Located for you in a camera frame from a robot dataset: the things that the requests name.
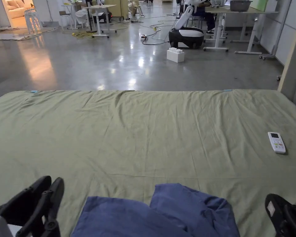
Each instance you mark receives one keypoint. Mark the small desk on wheels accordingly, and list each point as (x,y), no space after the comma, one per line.
(101,14)

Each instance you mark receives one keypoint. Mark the white stacked stools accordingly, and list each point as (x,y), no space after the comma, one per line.
(32,19)

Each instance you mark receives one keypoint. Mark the bed with pale green sheet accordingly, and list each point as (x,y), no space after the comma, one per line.
(138,133)

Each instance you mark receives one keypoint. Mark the white remote control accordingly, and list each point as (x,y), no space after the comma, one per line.
(276,142)

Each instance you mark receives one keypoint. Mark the white block-shaped box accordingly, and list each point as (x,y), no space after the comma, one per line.
(175,55)

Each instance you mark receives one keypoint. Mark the white and black robot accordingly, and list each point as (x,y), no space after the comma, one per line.
(187,34)

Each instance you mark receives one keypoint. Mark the white power strip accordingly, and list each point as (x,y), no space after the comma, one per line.
(144,37)

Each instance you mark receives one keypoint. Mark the beige sofa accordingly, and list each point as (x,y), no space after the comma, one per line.
(14,8)

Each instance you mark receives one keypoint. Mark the long desk with grey basin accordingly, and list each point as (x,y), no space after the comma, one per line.
(236,11)

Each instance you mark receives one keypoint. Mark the dark blue shirt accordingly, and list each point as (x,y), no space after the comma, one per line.
(177,212)

